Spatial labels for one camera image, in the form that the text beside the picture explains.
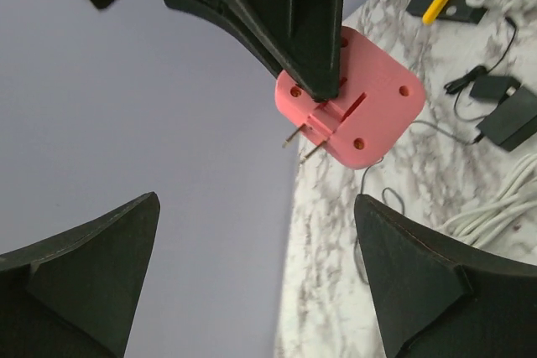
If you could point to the small black adapter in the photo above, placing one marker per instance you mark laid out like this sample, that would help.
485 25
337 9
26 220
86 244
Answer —
493 88

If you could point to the pink plug adapter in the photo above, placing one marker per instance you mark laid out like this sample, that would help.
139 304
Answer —
378 100

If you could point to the black power adapter brick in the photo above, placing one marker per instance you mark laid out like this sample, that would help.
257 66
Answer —
512 122

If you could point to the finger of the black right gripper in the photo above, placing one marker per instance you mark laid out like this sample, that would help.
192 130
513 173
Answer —
299 37

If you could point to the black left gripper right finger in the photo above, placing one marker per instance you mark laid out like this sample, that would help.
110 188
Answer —
438 297

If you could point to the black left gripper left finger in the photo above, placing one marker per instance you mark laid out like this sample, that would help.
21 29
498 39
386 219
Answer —
75 294

